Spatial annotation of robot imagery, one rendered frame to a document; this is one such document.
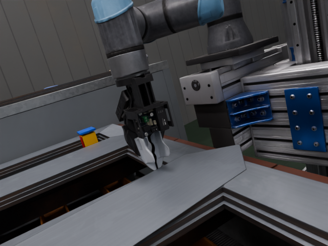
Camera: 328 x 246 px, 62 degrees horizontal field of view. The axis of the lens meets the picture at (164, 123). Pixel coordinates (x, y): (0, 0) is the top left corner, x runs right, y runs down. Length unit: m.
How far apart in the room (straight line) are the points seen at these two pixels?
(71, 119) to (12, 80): 1.96
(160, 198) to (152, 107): 0.17
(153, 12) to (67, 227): 0.43
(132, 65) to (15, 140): 0.83
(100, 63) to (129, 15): 2.98
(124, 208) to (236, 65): 0.57
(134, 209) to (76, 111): 0.84
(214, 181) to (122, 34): 0.30
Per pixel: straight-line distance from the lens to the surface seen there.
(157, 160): 0.60
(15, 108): 1.24
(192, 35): 4.49
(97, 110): 1.28
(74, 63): 3.37
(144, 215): 0.45
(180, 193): 0.48
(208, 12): 0.57
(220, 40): 0.91
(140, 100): 0.50
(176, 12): 0.58
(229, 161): 0.55
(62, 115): 1.26
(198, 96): 0.84
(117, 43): 0.52
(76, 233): 0.49
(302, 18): 0.91
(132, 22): 0.53
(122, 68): 0.52
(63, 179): 0.82
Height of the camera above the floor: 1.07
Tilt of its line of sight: 13 degrees down
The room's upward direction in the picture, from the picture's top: 16 degrees counter-clockwise
